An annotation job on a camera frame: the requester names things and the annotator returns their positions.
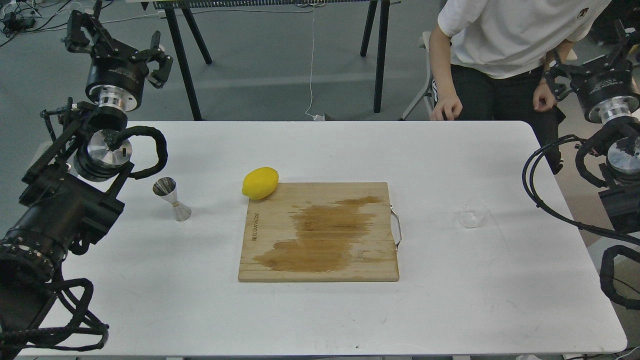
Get black leg background table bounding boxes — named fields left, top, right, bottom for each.
left=134, top=0, right=393, bottom=121

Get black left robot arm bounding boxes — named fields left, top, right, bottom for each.
left=0, top=0, right=173, bottom=360

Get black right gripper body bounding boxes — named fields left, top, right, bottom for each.
left=580, top=70, right=640, bottom=125

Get white hanging cable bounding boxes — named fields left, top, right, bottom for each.
left=305, top=5, right=326, bottom=122

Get yellow lemon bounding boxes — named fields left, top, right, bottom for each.
left=241, top=166, right=279, bottom=200

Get black cables on floor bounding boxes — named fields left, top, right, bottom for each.
left=0, top=0, right=116, bottom=48

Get clear glass measuring cup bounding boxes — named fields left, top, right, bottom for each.
left=457, top=197, right=490, bottom=229

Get person left hand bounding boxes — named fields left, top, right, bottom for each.
left=532, top=80, right=558, bottom=113

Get wooden cutting board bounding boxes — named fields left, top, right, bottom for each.
left=237, top=182, right=400, bottom=283

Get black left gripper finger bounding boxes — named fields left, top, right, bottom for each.
left=62, top=10, right=121, bottom=55
left=131, top=30, right=174, bottom=89

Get seated person white shirt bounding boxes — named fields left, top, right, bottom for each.
left=428, top=0, right=610, bottom=147

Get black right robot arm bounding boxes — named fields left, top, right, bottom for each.
left=521, top=20, right=640, bottom=246

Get person right hand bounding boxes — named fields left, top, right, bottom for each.
left=430, top=93, right=463, bottom=121

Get white office chair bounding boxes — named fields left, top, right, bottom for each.
left=400, top=31, right=438, bottom=121

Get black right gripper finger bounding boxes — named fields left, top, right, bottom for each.
left=542, top=48, right=601, bottom=101
left=598, top=19, right=639, bottom=73

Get steel double jigger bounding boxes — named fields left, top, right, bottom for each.
left=151, top=177, right=192, bottom=222

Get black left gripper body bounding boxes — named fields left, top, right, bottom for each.
left=85, top=56, right=150, bottom=112

